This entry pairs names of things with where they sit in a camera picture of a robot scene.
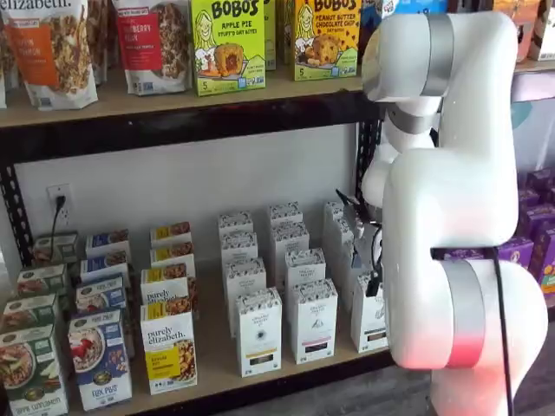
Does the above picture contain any white box pink strip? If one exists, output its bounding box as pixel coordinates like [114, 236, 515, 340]
[270, 221, 310, 279]
[266, 200, 304, 228]
[291, 277, 340, 366]
[284, 247, 328, 290]

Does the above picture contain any green apple cinnamon cereal box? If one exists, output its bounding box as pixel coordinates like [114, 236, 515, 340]
[31, 231, 81, 268]
[0, 293, 61, 335]
[0, 324, 71, 416]
[16, 263, 69, 301]

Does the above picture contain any dark robot gripper body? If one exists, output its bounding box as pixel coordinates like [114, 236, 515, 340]
[346, 198, 385, 237]

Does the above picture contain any yellow Bobo's peanut butter box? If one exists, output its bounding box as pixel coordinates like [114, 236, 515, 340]
[293, 0, 362, 82]

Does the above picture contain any dark blue snack box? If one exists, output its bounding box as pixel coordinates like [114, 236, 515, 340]
[359, 0, 384, 34]

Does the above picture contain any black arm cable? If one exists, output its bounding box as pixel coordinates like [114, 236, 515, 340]
[428, 244, 518, 416]

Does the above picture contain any orange elizabeth granola bag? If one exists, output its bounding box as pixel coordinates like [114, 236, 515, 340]
[0, 0, 100, 110]

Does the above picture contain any blue flax plus cereal box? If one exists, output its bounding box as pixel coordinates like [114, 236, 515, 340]
[68, 309, 134, 412]
[84, 228, 132, 262]
[75, 276, 127, 316]
[79, 254, 132, 283]

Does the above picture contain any green Bobo's apple pie box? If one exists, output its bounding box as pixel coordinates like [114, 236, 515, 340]
[190, 0, 267, 98]
[263, 0, 279, 72]

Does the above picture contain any yellow purely elizabeth box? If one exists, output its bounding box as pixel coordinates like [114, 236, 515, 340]
[148, 242, 197, 273]
[139, 263, 197, 305]
[139, 298, 199, 396]
[149, 221, 193, 249]

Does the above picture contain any orange pink snack box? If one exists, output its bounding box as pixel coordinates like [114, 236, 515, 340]
[493, 0, 537, 64]

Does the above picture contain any purple snack box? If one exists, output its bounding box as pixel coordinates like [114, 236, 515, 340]
[517, 187, 541, 211]
[517, 205, 555, 240]
[526, 167, 555, 194]
[529, 228, 555, 298]
[496, 237, 536, 279]

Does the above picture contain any white brown snack box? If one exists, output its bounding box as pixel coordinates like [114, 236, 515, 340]
[526, 0, 555, 62]

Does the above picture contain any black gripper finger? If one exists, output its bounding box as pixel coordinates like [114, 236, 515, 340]
[365, 224, 385, 299]

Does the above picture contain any white wall outlet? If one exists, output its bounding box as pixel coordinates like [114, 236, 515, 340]
[46, 183, 73, 227]

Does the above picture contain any light blue snack box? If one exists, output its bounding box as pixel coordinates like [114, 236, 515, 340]
[381, 0, 449, 19]

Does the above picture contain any brown granola bag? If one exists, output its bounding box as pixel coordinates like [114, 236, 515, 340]
[0, 12, 21, 110]
[86, 0, 121, 87]

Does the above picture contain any black plug with cable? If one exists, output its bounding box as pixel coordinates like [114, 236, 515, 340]
[50, 194, 68, 244]

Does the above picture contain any red elizabeth granola bag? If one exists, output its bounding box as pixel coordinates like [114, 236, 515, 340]
[111, 0, 194, 96]

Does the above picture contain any wooden shelf unit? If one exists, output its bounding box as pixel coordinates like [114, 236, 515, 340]
[0, 88, 396, 416]

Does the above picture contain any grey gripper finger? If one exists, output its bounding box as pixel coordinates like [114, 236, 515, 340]
[351, 236, 367, 268]

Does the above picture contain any white box green strip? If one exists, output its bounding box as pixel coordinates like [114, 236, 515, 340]
[322, 200, 349, 244]
[335, 216, 362, 314]
[349, 270, 390, 354]

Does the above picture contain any white box yellow strip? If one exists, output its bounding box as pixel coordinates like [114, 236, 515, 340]
[217, 211, 255, 239]
[219, 231, 259, 266]
[234, 287, 284, 379]
[222, 257, 267, 337]

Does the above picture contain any light wooden shelf board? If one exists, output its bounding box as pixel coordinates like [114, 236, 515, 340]
[64, 207, 391, 412]
[0, 63, 366, 129]

